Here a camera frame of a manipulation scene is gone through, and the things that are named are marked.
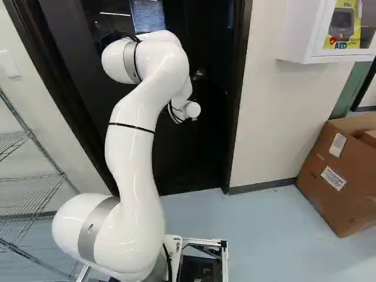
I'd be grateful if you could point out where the dark door with frame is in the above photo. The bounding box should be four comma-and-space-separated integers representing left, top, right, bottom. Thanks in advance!
5, 0, 254, 197

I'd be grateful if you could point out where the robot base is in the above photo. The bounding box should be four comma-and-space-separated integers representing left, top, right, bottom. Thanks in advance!
76, 233, 229, 282

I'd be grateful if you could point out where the brown cardboard box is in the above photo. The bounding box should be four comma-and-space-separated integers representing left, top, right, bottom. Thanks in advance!
296, 112, 376, 239

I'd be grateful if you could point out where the chrome wire shelf rack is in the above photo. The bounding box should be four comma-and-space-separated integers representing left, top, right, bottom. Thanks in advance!
0, 87, 90, 278

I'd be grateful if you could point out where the white wall cabinet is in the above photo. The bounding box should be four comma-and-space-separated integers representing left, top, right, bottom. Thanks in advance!
275, 0, 376, 65

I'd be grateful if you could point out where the white wall plate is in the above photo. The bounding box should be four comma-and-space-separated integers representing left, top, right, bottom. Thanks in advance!
0, 49, 22, 79

